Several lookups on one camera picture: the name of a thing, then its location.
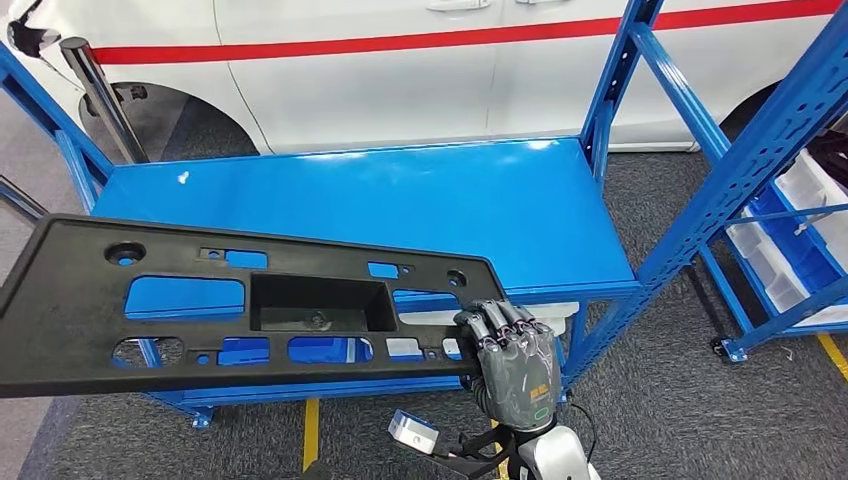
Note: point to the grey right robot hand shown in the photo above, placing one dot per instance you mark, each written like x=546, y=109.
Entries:
x=517, y=378

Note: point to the black plastic panel part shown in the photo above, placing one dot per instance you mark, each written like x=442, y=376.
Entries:
x=66, y=318

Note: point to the blue steel shelf rack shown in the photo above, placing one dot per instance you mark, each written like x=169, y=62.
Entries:
x=397, y=199

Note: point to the blue wheeled shelf rack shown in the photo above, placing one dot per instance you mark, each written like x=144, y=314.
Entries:
x=795, y=311

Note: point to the blue plastic bin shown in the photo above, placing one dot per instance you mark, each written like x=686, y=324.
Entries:
x=802, y=258

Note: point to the white car red stripe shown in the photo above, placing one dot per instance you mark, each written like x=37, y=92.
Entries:
x=364, y=86

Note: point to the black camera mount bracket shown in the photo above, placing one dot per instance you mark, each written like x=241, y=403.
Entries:
x=484, y=457

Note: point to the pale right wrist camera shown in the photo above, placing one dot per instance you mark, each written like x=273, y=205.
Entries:
x=414, y=432

